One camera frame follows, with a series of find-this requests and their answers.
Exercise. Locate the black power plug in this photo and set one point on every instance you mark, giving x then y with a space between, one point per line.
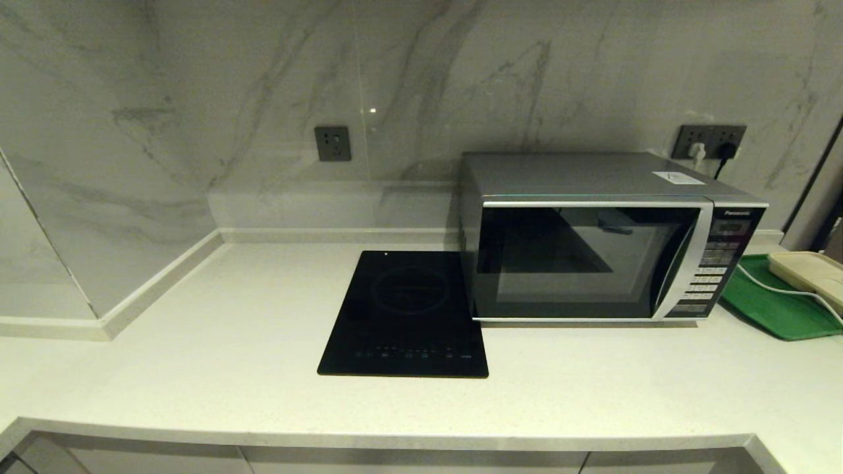
726 150

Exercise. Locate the silver Panasonic microwave oven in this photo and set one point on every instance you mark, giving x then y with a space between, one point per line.
560 174

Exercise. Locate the grey double wall socket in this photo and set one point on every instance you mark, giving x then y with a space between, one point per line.
708 135

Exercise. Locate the green plastic tray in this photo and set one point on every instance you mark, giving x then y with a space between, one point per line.
764 309

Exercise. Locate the grey single wall socket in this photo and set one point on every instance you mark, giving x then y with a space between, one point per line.
332 143

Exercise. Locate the black induction cooktop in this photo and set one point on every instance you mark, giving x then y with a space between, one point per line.
402 316

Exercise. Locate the silver microwave door dark window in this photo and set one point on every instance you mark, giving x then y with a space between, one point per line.
566 263

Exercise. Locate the white power plug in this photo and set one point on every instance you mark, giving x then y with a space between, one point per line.
697 155

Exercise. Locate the beige power strip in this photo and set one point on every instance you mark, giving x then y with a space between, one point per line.
810 273

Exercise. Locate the grey cabinet front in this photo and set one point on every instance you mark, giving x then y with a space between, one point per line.
672 463
408 462
132 457

